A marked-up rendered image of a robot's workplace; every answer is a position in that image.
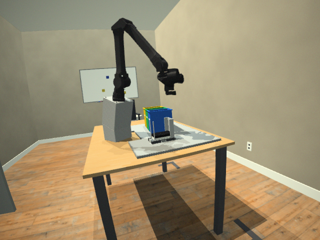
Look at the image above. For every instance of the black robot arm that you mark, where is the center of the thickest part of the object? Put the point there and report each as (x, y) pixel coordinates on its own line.
(122, 80)

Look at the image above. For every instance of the blue open-top bin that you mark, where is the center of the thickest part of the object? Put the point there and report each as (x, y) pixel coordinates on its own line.
(157, 116)

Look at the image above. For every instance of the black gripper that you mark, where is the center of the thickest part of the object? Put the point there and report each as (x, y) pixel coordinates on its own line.
(167, 90)

